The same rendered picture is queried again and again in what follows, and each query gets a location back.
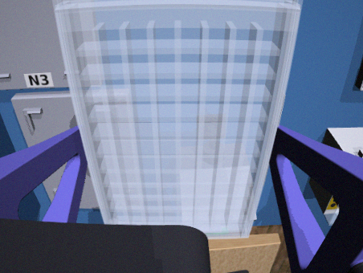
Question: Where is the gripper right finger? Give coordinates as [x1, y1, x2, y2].
[269, 124, 363, 273]

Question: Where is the blue open-top bin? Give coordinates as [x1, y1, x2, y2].
[0, 113, 40, 221]

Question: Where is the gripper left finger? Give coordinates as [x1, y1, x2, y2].
[0, 125, 88, 223]

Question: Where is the blue bench mat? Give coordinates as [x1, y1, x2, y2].
[0, 0, 363, 237]

